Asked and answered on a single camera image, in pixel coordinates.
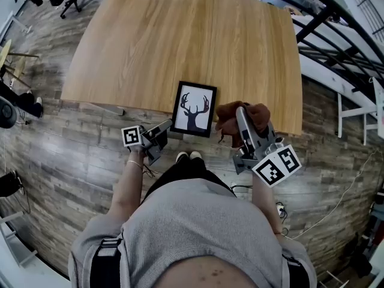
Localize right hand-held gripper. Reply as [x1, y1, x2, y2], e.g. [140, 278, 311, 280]
[232, 106, 302, 189]

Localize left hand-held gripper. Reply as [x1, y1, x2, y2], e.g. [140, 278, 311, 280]
[121, 118, 174, 167]

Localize brown cloth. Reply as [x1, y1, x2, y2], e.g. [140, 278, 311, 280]
[215, 100, 272, 149]

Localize black deer picture frame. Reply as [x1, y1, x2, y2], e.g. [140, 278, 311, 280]
[169, 80, 218, 139]

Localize person's left forearm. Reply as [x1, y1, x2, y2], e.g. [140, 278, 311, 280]
[106, 150, 145, 222]

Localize person's right forearm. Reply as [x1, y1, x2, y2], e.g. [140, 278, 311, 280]
[251, 172, 284, 237]

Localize person's black trousers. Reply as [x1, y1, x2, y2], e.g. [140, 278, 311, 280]
[143, 157, 238, 198]

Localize white metal stand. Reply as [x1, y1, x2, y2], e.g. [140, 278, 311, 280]
[337, 76, 384, 147]

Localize person's grey shirt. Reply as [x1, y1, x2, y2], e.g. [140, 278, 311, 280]
[68, 178, 318, 288]

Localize black metal railing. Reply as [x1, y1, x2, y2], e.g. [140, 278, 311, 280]
[227, 0, 384, 93]

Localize round black device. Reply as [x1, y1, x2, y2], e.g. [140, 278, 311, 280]
[0, 96, 18, 130]

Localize wooden stool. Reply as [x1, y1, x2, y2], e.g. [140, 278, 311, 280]
[0, 38, 40, 88]

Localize white desk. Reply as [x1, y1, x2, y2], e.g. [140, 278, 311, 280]
[0, 211, 70, 288]

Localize white floor cable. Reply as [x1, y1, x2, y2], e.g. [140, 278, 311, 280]
[281, 148, 384, 241]

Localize black harness strap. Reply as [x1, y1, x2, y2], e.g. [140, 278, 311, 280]
[281, 254, 310, 288]
[89, 238, 124, 288]

